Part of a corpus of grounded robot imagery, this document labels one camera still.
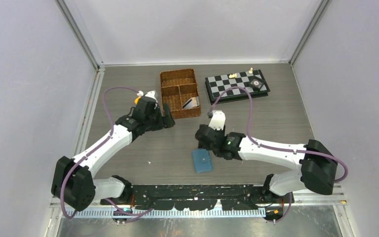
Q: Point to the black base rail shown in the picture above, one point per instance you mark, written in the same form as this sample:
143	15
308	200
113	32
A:
198	197

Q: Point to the blue yellow toy car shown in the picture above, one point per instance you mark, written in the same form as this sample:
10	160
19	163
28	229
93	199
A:
137	99

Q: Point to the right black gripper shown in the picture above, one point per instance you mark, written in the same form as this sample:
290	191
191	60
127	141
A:
202	145

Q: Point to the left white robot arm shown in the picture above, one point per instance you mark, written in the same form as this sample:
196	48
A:
73	181

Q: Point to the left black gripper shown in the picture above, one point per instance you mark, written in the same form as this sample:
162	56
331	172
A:
165	121

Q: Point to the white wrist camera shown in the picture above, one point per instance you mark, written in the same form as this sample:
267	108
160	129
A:
151	94
217	120

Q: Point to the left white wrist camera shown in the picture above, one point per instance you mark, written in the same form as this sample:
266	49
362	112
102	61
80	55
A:
151	94

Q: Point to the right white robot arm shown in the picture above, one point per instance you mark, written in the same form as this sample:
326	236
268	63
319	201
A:
311	166

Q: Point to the brown wicker basket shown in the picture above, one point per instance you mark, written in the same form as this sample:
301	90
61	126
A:
177	87

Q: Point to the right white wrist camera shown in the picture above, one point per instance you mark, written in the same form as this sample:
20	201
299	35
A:
217	120

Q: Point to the blue card holder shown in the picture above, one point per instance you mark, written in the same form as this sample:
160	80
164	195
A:
202	161

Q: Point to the black square box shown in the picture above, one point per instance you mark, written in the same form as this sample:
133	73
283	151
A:
256	84

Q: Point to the cards in basket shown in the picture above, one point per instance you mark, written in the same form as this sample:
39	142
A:
191	103

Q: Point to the black white chessboard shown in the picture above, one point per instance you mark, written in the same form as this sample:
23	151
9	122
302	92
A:
236	89

